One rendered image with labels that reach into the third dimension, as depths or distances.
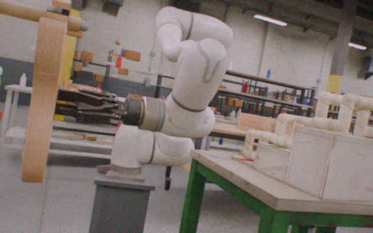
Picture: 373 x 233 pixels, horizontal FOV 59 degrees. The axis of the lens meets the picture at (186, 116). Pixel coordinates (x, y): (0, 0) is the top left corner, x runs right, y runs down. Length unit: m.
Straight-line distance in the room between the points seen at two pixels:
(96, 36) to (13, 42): 2.54
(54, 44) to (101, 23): 11.41
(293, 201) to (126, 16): 11.58
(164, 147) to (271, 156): 0.65
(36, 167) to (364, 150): 0.81
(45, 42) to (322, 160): 0.70
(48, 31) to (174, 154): 1.09
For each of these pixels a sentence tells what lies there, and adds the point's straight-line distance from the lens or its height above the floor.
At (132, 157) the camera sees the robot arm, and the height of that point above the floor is 0.81.
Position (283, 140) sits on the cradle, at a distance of 1.09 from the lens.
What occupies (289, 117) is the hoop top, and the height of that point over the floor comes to 1.12.
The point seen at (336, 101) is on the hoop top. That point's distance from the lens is 1.04.
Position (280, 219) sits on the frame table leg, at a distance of 0.88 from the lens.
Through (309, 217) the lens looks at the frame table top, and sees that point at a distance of 0.94.
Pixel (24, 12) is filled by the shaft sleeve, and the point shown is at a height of 1.25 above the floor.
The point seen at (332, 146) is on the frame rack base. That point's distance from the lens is 0.92.
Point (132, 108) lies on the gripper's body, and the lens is 0.85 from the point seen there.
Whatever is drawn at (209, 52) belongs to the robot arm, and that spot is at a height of 1.24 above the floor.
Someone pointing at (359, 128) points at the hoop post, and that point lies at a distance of 1.14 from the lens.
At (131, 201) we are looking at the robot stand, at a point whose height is 0.61.
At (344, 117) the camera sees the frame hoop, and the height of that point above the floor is 1.15.
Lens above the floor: 1.12
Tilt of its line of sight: 3 degrees down
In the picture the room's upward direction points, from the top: 10 degrees clockwise
